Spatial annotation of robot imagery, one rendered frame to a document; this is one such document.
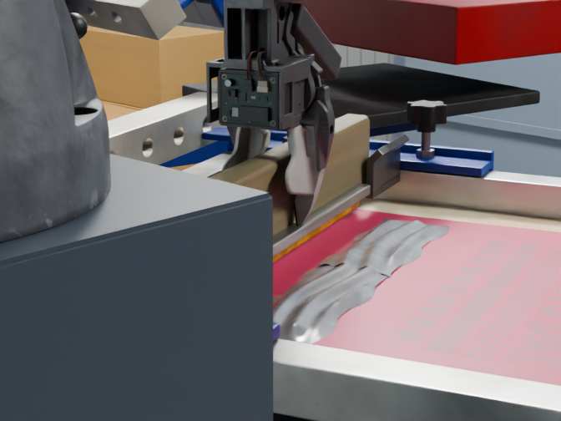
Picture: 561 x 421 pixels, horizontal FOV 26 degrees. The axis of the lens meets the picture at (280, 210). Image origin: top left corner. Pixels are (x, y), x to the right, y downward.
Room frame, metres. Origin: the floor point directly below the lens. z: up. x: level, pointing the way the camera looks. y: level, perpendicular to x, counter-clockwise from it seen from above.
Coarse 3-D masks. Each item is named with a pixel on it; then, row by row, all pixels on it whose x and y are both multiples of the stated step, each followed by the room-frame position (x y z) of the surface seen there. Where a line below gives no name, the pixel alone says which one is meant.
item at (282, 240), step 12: (348, 192) 1.16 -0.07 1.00; (360, 192) 1.17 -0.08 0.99; (336, 204) 1.12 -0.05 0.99; (348, 204) 1.14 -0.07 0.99; (312, 216) 1.07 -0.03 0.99; (324, 216) 1.08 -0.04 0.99; (288, 228) 1.03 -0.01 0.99; (300, 228) 1.03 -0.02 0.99; (312, 228) 1.06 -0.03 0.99; (276, 240) 1.00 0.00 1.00; (288, 240) 1.01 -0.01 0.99; (276, 252) 0.99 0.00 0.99
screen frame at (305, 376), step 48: (384, 192) 1.29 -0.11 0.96; (432, 192) 1.26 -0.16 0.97; (480, 192) 1.24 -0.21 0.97; (528, 192) 1.22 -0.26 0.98; (288, 384) 0.74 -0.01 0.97; (336, 384) 0.72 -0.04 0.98; (384, 384) 0.71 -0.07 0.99; (432, 384) 0.70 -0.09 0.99; (480, 384) 0.70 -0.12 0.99; (528, 384) 0.70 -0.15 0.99
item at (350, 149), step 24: (336, 120) 1.20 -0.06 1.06; (360, 120) 1.21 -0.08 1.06; (336, 144) 1.14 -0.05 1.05; (360, 144) 1.20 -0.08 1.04; (240, 168) 0.99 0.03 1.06; (264, 168) 1.00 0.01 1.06; (336, 168) 1.14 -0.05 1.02; (360, 168) 1.20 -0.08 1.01; (336, 192) 1.14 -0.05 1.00; (288, 216) 1.04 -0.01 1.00
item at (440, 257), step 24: (360, 216) 1.22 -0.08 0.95; (384, 216) 1.22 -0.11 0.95; (408, 216) 1.22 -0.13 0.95; (312, 240) 1.13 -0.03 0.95; (336, 240) 1.13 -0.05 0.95; (432, 240) 1.13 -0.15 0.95; (456, 240) 1.13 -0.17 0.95; (480, 240) 1.13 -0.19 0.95; (504, 240) 1.13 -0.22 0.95; (528, 240) 1.13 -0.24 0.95; (552, 240) 1.13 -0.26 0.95; (312, 264) 1.05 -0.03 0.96; (408, 264) 1.05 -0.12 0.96; (432, 264) 1.05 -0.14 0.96; (456, 264) 1.05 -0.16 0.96
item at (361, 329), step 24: (288, 264) 1.05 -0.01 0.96; (288, 288) 0.99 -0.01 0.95; (384, 288) 0.99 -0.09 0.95; (408, 288) 0.99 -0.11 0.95; (432, 288) 0.99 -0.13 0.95; (360, 312) 0.93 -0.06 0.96; (384, 312) 0.93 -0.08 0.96; (408, 312) 0.93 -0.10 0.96; (336, 336) 0.87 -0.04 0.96; (360, 336) 0.87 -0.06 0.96; (384, 336) 0.87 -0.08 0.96; (408, 360) 0.82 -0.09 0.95; (432, 360) 0.82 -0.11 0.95; (456, 360) 0.82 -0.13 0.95; (480, 360) 0.82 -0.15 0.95
